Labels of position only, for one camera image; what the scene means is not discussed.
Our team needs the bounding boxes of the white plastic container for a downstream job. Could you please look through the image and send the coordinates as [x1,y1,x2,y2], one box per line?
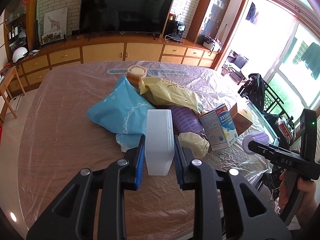
[144,109,175,176]

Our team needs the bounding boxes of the beige paper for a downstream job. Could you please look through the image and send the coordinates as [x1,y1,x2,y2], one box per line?
[178,132,209,159]

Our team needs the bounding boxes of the purple roll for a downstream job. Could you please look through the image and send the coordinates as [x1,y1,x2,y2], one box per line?
[169,105,206,138]

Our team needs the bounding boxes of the blue white medicine box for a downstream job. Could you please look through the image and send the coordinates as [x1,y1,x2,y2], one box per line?
[200,104,238,151]

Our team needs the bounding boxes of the blue plastic bag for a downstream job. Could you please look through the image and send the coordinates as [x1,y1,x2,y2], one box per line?
[87,76,154,152]

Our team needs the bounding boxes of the yellow paper bag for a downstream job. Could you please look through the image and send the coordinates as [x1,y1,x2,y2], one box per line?
[138,77,203,114]

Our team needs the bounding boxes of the gold loreal cardboard box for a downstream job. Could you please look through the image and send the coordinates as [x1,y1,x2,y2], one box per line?
[229,103,253,135]

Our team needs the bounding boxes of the orange plastic cup with lid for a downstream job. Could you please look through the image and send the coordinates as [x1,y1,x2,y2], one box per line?
[126,64,148,88]

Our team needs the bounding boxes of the right hand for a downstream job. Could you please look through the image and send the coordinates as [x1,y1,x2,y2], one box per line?
[278,171,318,224]

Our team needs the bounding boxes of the glass side table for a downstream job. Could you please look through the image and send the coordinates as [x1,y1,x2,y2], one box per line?
[246,99,290,150]

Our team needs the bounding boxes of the dark wooden chair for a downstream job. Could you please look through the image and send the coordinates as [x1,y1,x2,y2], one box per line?
[238,73,293,121]

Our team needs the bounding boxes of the long wooden tv cabinet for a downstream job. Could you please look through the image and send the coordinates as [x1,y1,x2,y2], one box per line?
[9,34,218,96]

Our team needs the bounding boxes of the grey printer on cabinet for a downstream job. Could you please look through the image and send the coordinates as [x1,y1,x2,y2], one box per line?
[203,35,221,52]

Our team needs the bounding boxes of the black coffee machine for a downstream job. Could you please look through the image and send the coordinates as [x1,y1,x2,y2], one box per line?
[163,20,185,43]

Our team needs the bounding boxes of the white scale on floor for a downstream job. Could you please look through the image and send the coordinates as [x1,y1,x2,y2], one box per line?
[10,95,23,111]

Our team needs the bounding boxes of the large black television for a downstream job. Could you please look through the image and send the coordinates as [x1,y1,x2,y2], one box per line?
[79,0,173,34]

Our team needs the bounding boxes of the red flower picture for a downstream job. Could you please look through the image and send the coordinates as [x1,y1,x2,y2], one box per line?
[42,30,65,44]

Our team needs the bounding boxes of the small wooden side table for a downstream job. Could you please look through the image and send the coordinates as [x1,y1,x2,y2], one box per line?
[1,66,26,119]

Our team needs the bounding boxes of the white helmet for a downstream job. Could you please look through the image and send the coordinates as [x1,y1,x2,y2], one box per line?
[12,47,28,63]

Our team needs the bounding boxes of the giraffe painting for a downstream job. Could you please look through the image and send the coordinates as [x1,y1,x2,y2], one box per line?
[43,7,68,35]

